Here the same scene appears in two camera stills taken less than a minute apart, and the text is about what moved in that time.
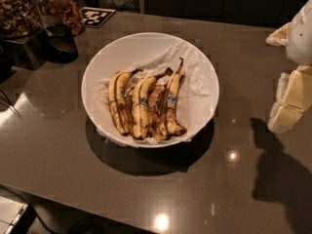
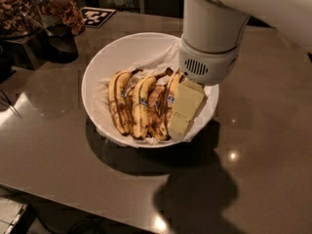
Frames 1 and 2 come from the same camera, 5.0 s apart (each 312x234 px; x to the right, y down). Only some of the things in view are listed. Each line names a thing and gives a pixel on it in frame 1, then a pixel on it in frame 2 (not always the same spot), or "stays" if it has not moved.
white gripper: (300, 36) -> (210, 65)
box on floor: (10, 213) stays
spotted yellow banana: (117, 85) stays
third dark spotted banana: (158, 127) stays
